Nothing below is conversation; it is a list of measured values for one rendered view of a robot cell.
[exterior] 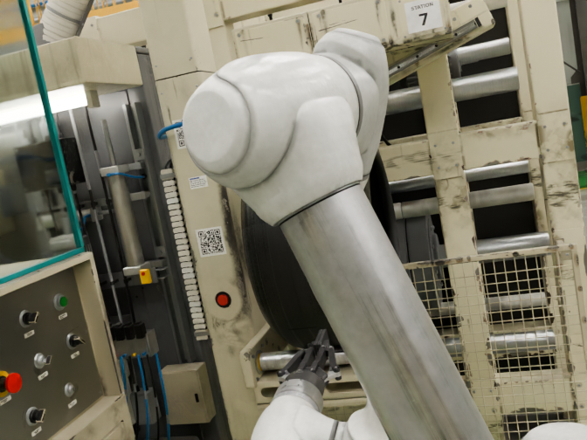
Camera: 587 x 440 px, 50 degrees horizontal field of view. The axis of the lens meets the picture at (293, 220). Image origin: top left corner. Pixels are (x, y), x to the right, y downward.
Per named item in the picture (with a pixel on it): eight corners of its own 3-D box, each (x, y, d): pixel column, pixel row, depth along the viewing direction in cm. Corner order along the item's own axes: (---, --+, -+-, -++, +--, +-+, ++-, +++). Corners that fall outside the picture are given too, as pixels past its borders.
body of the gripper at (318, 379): (318, 378, 113) (328, 352, 121) (273, 381, 115) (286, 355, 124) (327, 414, 115) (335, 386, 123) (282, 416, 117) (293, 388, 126)
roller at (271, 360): (260, 373, 163) (254, 367, 160) (261, 356, 166) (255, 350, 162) (394, 362, 153) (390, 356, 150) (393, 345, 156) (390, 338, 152)
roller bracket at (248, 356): (245, 390, 158) (238, 353, 157) (287, 334, 196) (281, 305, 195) (258, 389, 157) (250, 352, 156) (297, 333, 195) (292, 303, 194)
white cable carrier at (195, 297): (196, 340, 174) (159, 170, 167) (203, 333, 178) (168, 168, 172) (210, 339, 172) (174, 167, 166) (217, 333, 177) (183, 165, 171)
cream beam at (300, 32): (239, 80, 183) (230, 29, 181) (265, 83, 207) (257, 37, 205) (453, 33, 165) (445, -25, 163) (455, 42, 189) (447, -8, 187)
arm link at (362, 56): (315, 147, 94) (260, 160, 83) (336, 21, 87) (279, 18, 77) (394, 172, 88) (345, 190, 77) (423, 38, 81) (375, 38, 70)
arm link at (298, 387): (262, 395, 110) (271, 376, 115) (274, 439, 112) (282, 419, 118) (312, 392, 107) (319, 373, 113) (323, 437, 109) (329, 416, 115)
